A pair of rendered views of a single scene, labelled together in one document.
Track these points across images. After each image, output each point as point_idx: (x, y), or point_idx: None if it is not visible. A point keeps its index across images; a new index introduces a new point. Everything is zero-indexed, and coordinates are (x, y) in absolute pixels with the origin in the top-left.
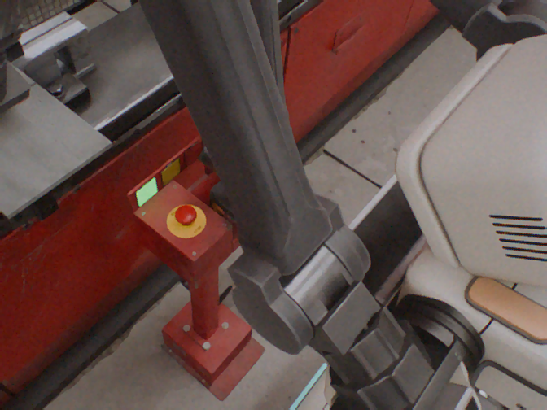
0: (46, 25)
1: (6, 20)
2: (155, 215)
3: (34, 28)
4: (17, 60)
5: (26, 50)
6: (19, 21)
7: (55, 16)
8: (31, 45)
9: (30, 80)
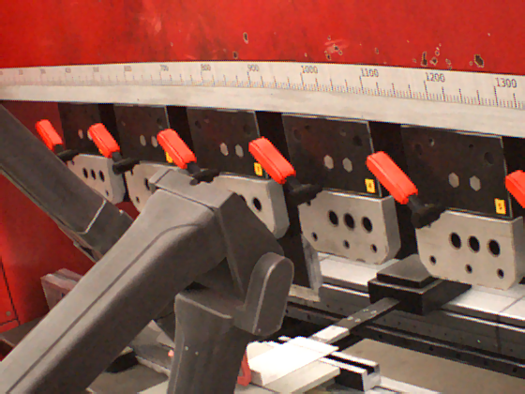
0: (419, 392)
1: (58, 221)
2: None
3: (413, 386)
4: (353, 390)
5: (370, 391)
6: (80, 236)
7: (437, 393)
8: (384, 392)
9: (288, 391)
